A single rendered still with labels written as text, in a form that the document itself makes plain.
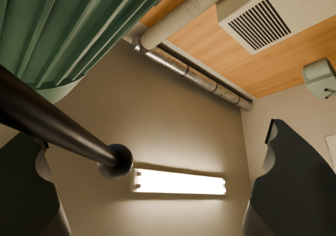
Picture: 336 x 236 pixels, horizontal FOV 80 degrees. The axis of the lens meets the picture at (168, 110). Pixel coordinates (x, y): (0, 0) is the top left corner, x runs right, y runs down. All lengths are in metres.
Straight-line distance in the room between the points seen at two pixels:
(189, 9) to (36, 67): 1.53
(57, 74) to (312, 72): 2.07
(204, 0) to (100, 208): 1.63
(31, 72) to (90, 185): 1.44
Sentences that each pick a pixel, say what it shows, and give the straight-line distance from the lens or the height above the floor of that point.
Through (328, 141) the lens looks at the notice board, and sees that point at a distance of 3.01.
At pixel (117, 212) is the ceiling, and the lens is 1.71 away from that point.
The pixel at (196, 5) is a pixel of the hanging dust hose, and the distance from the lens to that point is 1.65.
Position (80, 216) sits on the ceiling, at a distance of 1.59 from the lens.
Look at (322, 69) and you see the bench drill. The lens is 2.15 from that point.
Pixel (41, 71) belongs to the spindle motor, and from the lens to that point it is 0.19.
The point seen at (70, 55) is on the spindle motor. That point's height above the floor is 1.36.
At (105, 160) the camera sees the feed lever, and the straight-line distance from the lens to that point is 0.16.
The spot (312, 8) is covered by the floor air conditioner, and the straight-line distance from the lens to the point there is 1.75.
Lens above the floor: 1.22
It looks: 43 degrees up
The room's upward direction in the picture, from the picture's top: 113 degrees counter-clockwise
